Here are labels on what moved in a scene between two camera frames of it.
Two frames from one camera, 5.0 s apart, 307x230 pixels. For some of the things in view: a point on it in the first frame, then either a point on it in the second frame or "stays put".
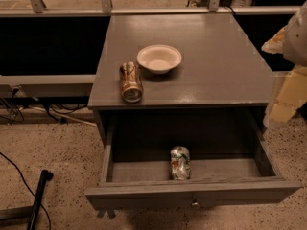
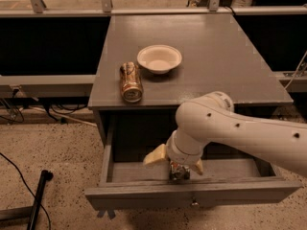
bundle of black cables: [11, 106] stays put
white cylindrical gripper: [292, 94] -> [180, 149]
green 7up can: [179, 162] stays put
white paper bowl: [159, 58] stays put
